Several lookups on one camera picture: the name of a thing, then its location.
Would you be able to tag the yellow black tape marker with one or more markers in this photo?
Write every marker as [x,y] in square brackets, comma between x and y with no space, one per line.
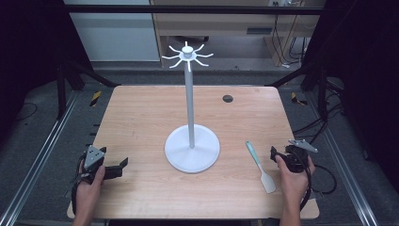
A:
[296,99]
[96,98]

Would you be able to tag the person's right hand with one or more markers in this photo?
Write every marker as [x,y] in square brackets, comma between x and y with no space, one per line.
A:
[294,185]

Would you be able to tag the person's left hand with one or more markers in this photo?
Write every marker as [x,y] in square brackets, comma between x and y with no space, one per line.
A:
[88,190]

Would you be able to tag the dark round table grommet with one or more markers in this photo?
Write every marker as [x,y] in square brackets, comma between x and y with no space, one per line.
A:
[227,98]

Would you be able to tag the aluminium floor rail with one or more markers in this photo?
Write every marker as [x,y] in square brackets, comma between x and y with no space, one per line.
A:
[40,157]
[342,163]

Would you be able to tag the white hook stand rack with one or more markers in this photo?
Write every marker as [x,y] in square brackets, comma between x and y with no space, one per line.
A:
[190,109]

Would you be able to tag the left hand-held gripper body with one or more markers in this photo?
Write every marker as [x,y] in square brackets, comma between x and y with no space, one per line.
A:
[92,156]

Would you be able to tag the white cabinet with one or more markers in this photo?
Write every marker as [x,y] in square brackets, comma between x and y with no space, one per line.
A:
[119,37]

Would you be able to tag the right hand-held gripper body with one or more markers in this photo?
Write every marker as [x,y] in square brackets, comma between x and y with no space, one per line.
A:
[297,158]

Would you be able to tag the black horizontal frame bar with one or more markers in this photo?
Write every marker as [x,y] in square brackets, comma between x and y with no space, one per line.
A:
[188,9]

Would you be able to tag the black metal frame strut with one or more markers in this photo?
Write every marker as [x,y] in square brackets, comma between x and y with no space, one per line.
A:
[78,73]
[313,75]

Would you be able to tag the dark curtain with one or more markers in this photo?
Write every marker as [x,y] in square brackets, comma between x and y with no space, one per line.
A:
[28,56]
[367,78]

